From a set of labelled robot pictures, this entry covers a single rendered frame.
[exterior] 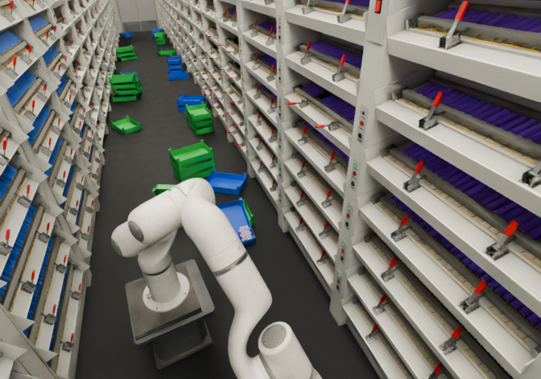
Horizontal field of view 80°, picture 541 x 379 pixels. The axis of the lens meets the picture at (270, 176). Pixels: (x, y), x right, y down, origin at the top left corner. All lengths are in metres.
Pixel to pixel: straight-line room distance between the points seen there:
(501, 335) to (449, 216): 0.29
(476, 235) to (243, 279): 0.55
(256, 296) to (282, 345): 0.12
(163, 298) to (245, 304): 0.74
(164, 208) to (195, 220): 0.14
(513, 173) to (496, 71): 0.20
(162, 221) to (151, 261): 0.50
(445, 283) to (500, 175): 0.37
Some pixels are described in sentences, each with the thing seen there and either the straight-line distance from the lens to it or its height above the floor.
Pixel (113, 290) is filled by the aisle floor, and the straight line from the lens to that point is 2.05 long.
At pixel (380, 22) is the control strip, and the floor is 1.33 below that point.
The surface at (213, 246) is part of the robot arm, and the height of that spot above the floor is 0.97.
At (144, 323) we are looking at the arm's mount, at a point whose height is 0.30.
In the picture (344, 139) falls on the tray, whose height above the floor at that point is 0.92.
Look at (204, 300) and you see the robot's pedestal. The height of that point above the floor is 0.28.
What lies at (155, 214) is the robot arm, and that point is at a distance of 0.82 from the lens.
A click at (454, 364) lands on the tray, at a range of 1.13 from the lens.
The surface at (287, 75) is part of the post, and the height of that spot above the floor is 1.02.
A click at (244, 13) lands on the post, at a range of 2.24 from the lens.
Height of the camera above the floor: 1.46
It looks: 33 degrees down
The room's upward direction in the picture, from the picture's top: 1 degrees counter-clockwise
